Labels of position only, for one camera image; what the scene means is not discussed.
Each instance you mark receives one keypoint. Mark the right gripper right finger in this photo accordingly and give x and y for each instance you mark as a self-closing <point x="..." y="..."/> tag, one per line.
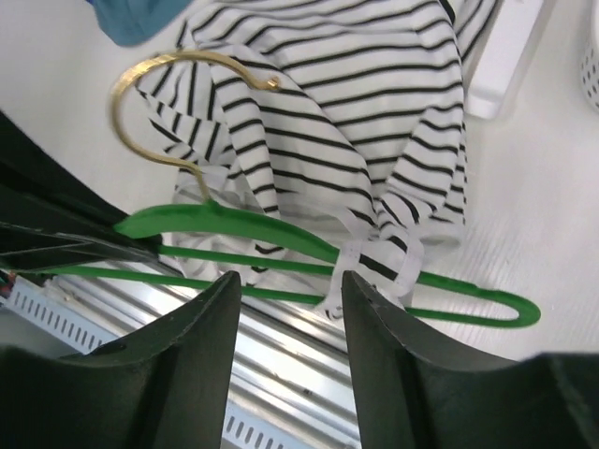
<point x="415" y="387"/>

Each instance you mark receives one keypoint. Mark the white and silver clothes rack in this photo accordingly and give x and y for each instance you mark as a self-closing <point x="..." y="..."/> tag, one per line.
<point x="508" y="49"/>

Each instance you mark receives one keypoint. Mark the white plastic laundry basket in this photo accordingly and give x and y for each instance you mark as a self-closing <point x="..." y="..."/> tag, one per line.
<point x="588" y="73"/>

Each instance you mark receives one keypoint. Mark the white black-striped tank top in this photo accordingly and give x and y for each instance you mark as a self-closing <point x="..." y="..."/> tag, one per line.
<point x="362" y="144"/>

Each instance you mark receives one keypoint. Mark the grey-blue tank top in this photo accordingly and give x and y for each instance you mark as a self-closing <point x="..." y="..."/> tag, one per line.
<point x="130" y="23"/>

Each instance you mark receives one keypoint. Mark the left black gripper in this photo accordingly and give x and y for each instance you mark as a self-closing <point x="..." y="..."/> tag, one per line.
<point x="50" y="219"/>

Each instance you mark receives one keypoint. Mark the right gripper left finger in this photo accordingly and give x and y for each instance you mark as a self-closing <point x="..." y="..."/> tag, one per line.
<point x="164" y="385"/>

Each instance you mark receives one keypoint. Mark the green hanger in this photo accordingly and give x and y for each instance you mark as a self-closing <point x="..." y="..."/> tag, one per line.
<point x="213" y="218"/>

